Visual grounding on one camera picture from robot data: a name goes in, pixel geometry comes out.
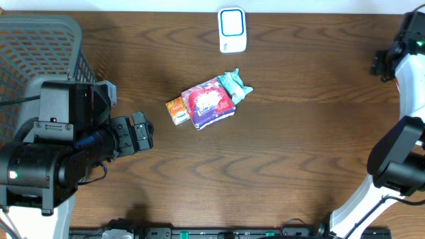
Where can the white barcode scanner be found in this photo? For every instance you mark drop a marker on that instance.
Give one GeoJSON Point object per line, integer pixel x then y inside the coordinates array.
{"type": "Point", "coordinates": [232, 30]}

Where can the red purple floral tissue pack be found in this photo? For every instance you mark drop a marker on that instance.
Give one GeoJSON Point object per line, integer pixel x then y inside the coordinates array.
{"type": "Point", "coordinates": [207, 103]}

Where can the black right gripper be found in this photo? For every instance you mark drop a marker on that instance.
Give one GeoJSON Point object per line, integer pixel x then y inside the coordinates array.
{"type": "Point", "coordinates": [381, 66]}

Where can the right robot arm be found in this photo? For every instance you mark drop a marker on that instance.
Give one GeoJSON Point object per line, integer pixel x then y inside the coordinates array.
{"type": "Point", "coordinates": [395, 172]}

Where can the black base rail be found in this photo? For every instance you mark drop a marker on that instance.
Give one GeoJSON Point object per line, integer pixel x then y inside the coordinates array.
{"type": "Point", "coordinates": [121, 228]}

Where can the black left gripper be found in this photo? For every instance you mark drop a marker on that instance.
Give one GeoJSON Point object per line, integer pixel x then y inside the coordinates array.
{"type": "Point", "coordinates": [123, 137]}

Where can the grey plastic basket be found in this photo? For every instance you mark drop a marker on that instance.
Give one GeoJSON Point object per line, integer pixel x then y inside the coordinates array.
{"type": "Point", "coordinates": [35, 48]}

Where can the teal snack packet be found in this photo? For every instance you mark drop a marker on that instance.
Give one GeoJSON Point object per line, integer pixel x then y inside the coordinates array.
{"type": "Point", "coordinates": [234, 85]}

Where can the orange tissue pack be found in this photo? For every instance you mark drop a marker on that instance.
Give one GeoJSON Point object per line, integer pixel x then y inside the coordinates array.
{"type": "Point", "coordinates": [177, 111]}

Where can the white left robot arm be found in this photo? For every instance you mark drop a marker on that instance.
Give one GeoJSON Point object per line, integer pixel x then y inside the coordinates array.
{"type": "Point", "coordinates": [51, 154]}

